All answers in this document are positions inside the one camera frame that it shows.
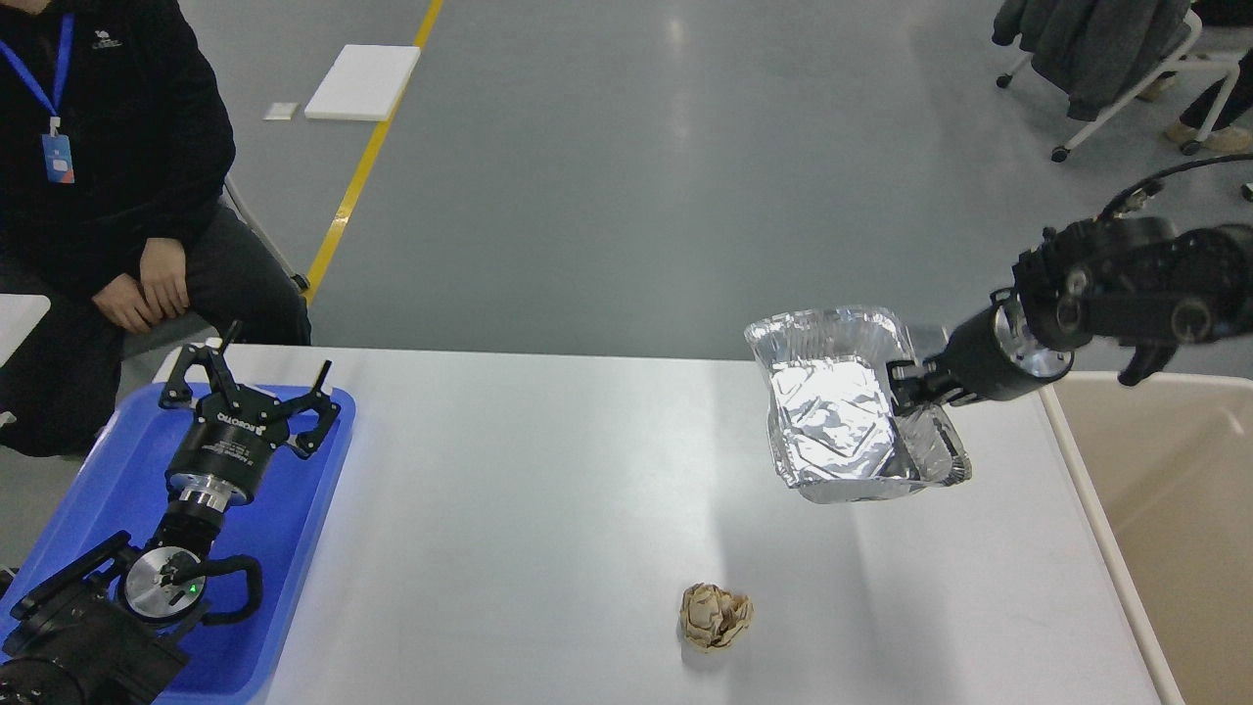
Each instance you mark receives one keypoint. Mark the aluminium foil tray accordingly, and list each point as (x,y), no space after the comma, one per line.
(834,431)

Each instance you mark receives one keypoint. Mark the beige plastic bin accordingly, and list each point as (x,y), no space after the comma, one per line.
(1165,474)

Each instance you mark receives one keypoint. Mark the blue lanyard badge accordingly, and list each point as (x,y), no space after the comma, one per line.
(57,150)

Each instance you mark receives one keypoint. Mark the seated person in black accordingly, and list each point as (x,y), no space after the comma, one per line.
(152,144)

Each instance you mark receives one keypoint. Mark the background person's leg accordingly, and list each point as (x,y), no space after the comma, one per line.
(1225,137)

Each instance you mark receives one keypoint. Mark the clear floor plate right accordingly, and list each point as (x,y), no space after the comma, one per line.
(928,340)

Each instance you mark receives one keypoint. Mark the blue plastic tray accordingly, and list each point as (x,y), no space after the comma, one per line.
(186,529)

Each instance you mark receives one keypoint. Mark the grey chair of person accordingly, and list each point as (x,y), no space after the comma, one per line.
(170,333)

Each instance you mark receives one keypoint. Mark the white foam board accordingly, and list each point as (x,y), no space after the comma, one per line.
(365,83)

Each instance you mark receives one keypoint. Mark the person's right hand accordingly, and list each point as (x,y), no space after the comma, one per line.
(124,304)

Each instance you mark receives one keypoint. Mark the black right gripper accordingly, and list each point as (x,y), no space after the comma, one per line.
(993,356)

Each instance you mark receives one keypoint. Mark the grey jacket on chair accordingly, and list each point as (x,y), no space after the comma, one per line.
(1094,51)

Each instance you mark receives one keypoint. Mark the small white floor tile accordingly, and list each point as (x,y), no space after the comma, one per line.
(280,111)

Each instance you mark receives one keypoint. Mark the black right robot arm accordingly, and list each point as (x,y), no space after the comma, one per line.
(1117,275)

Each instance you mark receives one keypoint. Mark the person's left hand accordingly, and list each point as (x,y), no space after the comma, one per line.
(163,279)

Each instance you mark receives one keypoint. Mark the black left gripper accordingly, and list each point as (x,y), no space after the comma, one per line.
(231,442)

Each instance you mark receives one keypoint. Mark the crumpled brown paper ball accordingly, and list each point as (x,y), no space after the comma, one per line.
(710,618)

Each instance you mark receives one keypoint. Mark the white table corner left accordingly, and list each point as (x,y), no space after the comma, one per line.
(20,313)

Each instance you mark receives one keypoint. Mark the white rolling chair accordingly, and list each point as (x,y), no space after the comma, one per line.
(1187,56)

